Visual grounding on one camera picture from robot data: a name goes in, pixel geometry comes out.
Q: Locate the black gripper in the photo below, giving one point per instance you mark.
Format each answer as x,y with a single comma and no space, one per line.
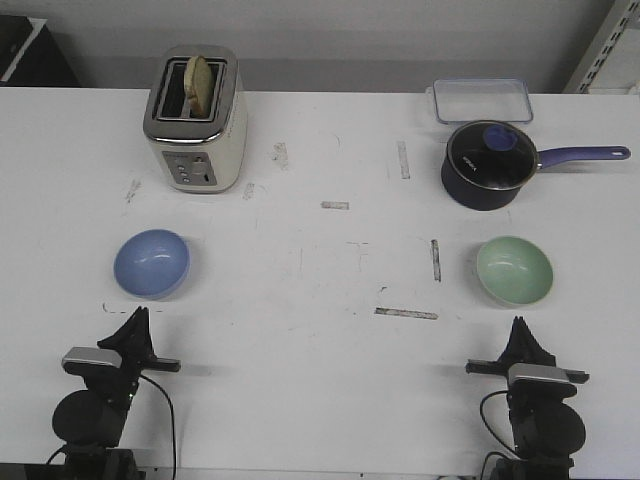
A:
522,347
123,383

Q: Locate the blue bowl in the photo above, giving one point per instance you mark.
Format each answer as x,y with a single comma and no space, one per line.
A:
152,264

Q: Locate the green bowl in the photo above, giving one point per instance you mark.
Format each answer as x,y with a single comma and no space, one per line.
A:
514,271

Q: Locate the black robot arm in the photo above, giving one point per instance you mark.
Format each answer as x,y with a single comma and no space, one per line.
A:
545,430
91,421

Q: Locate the dark blue saucepan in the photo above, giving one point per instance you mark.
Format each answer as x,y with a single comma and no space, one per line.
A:
481,199

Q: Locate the glass pot lid blue knob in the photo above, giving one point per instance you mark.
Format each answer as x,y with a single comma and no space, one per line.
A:
492,155

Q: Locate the white and chrome toaster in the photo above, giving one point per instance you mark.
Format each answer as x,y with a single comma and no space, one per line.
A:
197,155

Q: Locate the clear plastic food container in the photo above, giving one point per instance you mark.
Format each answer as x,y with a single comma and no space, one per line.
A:
463,100

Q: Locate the slice of toasted bread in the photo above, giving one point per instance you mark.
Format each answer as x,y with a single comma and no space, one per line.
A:
198,85

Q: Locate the white slotted shelf rail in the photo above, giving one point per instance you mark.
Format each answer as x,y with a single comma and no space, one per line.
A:
610,65

